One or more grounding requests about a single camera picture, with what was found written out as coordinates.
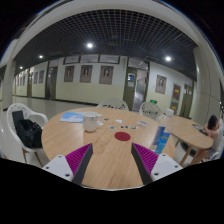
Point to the clear plastic water bottle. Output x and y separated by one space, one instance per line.
163 132

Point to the framed portrait right wall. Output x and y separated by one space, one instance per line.
160 84

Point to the seated person in white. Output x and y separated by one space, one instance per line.
214 129

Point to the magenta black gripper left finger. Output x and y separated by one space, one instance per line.
71 167

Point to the small card row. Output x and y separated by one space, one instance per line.
129 127

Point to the white plastic chair far middle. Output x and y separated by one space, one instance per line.
114 103

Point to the red round coaster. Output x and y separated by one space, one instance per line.
122 136

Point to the small card on table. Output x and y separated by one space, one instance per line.
112 127

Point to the white plastic chair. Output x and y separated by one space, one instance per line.
150 110
28 114
114 103

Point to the white ceramic mug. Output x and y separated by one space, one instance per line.
90 121

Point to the white plastic chair far right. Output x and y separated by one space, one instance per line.
150 110

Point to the white plastic chair left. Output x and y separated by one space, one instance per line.
28 114

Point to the framed portrait on wall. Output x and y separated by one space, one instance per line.
106 75
69 73
85 74

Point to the round wooden table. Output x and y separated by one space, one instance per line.
183 129
112 165

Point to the blue white booklet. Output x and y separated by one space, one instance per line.
72 117

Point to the open doorway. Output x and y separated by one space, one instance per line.
135 89

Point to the black bag on chair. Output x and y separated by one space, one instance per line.
28 131

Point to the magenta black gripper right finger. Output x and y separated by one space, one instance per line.
153 166

